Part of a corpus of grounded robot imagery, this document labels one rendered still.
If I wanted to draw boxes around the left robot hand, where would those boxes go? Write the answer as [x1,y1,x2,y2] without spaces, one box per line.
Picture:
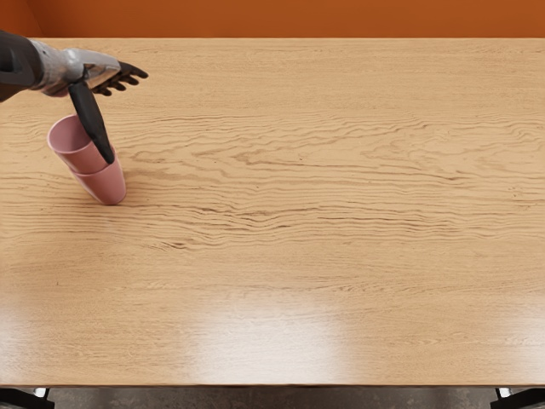
[29,39,150,166]

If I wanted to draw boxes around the pink plastic cup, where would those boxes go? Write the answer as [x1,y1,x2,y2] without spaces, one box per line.
[69,155,128,206]
[46,113,117,175]

